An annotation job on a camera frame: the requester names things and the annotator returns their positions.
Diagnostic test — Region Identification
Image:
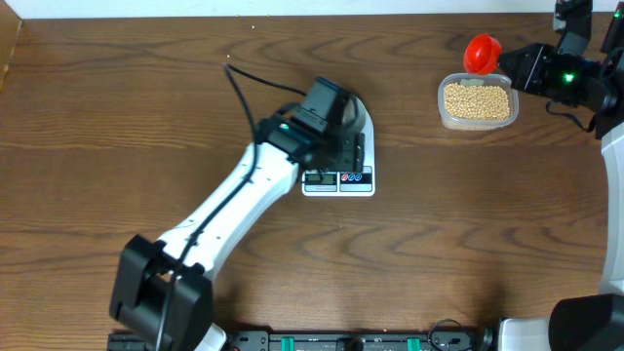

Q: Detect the red plastic scoop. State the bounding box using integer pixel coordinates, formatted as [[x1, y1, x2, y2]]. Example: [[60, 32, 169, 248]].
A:
[[463, 33, 502, 75]]

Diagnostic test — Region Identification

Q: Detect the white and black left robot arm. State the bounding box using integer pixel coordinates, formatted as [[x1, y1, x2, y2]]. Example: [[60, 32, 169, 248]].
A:
[[109, 88, 375, 350]]

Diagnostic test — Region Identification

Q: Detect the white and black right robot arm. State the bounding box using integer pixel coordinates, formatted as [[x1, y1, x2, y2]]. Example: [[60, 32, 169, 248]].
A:
[[496, 0, 623, 351]]

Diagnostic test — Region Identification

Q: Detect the grey plastic bowl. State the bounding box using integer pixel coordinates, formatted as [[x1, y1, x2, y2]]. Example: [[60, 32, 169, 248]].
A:
[[342, 94, 366, 132]]

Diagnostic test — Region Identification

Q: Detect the white digital kitchen scale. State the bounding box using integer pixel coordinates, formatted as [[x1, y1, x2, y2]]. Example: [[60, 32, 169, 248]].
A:
[[301, 96, 376, 197]]

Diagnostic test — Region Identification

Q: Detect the clear plastic container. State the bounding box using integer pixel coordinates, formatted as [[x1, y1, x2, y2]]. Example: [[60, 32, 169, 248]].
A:
[[438, 73, 520, 131]]

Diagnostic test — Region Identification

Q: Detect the yellow soybeans pile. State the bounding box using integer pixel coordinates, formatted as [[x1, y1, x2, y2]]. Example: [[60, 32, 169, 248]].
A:
[[443, 83, 511, 120]]

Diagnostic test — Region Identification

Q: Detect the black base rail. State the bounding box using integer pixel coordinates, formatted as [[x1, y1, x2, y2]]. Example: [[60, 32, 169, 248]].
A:
[[106, 330, 501, 351]]

